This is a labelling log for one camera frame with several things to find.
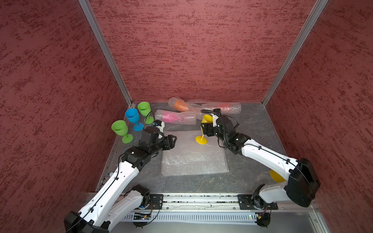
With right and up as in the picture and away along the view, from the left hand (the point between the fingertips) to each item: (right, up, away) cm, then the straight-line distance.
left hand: (171, 141), depth 75 cm
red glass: (+37, +20, +31) cm, 52 cm away
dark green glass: (-21, +18, +20) cm, 34 cm away
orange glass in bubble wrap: (+3, +22, +34) cm, 41 cm away
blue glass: (-28, +13, +19) cm, 37 cm away
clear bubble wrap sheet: (+8, -12, +13) cm, 20 cm away
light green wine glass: (-33, +6, +11) cm, 35 cm away
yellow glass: (+19, +12, +2) cm, 22 cm away
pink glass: (-1, +12, +27) cm, 30 cm away
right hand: (+19, +8, +7) cm, 22 cm away
